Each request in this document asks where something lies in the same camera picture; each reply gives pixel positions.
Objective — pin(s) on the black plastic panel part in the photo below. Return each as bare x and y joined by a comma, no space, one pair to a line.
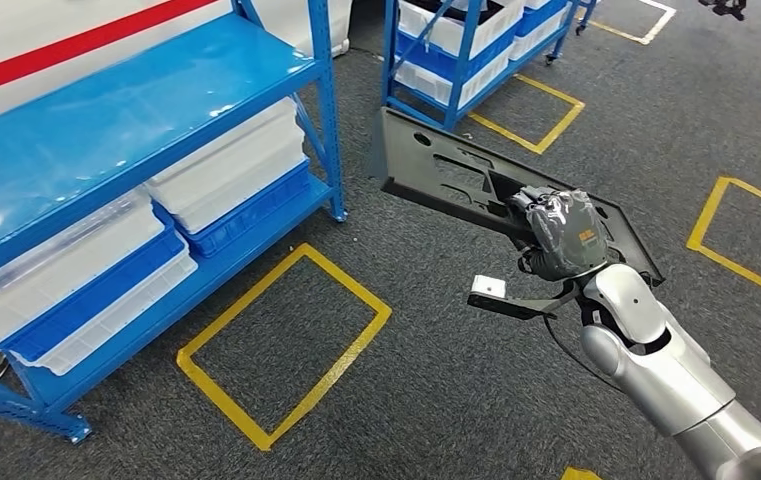
433,166

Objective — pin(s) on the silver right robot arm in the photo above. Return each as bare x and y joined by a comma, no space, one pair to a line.
671,371

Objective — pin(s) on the large blue steel shelf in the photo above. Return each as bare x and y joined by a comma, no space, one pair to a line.
108,126

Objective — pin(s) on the blue plastic bin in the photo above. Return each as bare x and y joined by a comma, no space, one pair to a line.
254,215
95,298

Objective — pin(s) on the blue wheeled rack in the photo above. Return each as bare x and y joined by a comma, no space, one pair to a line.
585,16
459,73

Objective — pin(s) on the black stand foot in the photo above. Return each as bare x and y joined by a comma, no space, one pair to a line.
724,6

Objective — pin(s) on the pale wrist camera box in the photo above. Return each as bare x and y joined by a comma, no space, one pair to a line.
488,287

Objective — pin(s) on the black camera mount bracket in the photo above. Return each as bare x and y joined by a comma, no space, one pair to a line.
519,306

